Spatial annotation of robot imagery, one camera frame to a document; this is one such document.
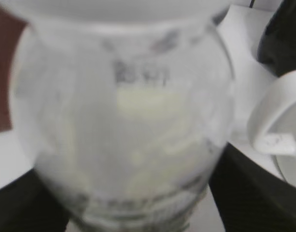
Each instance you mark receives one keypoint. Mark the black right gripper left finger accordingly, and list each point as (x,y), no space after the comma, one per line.
(27,206)

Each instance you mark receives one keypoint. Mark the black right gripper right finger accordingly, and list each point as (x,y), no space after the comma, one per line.
(249,198)

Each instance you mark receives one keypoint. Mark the clear plastic milk bottle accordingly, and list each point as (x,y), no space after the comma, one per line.
(123,106)

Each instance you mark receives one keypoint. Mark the white ceramic mug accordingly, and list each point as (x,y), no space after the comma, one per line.
(272,125)

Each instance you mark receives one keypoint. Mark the red ceramic mug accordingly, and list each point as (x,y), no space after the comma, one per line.
(10,32)

